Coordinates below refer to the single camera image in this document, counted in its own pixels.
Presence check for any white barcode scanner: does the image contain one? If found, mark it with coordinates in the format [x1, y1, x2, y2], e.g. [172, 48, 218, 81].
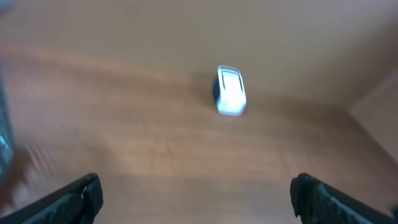
[213, 65, 247, 116]

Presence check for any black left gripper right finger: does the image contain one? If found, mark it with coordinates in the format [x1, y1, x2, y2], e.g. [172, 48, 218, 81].
[290, 173, 397, 224]

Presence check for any grey plastic basket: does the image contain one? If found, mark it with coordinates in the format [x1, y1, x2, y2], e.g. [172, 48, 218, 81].
[1, 79, 14, 182]

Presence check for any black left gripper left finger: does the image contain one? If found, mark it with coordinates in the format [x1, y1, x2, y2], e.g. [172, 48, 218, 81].
[1, 173, 103, 224]

